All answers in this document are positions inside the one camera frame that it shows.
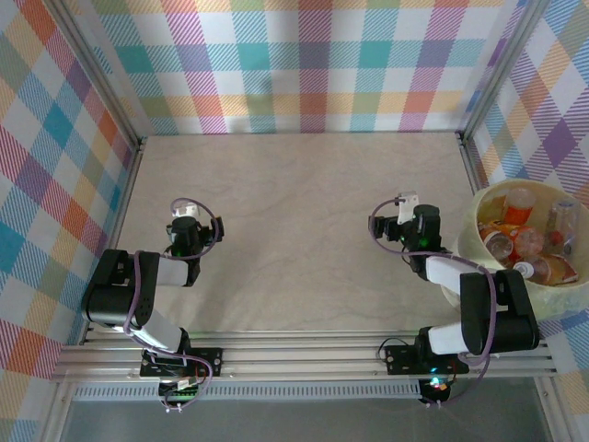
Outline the grey slotted cable duct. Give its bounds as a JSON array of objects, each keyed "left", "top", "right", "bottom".
[{"left": 73, "top": 384, "right": 422, "bottom": 401}]

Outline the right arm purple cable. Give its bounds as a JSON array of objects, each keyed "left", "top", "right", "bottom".
[{"left": 370, "top": 196, "right": 498, "bottom": 409}]

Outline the green terminal circuit board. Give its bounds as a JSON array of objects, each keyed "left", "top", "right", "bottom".
[{"left": 157, "top": 376, "right": 204, "bottom": 407}]

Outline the thin black wire loop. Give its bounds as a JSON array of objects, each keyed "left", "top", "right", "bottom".
[{"left": 377, "top": 339, "right": 398, "bottom": 367}]

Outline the brown orange label bottle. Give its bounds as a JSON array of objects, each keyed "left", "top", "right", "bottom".
[{"left": 513, "top": 254, "right": 582, "bottom": 287}]

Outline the circuit board with lit LED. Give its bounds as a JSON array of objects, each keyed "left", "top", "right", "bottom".
[{"left": 422, "top": 375, "right": 455, "bottom": 402}]

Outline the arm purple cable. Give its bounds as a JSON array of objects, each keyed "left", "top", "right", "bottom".
[
  {"left": 123, "top": 196, "right": 217, "bottom": 409},
  {"left": 370, "top": 196, "right": 498, "bottom": 409}
]

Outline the pale yellow round bin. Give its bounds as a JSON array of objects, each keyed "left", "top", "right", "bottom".
[{"left": 441, "top": 178, "right": 589, "bottom": 321}]

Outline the aluminium side rail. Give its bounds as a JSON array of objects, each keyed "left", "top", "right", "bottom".
[
  {"left": 455, "top": 131, "right": 484, "bottom": 194},
  {"left": 80, "top": 137, "right": 148, "bottom": 344}
]

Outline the aluminium frame post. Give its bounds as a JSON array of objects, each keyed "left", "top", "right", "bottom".
[
  {"left": 457, "top": 0, "right": 549, "bottom": 144},
  {"left": 45, "top": 0, "right": 148, "bottom": 151}
]

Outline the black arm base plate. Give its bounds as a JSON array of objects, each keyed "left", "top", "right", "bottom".
[
  {"left": 384, "top": 343, "right": 470, "bottom": 377},
  {"left": 140, "top": 347, "right": 225, "bottom": 379}
]

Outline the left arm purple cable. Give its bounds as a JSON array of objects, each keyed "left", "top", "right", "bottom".
[{"left": 123, "top": 196, "right": 217, "bottom": 409}]

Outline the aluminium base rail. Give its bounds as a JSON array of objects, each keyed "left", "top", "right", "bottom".
[{"left": 51, "top": 329, "right": 556, "bottom": 383}]

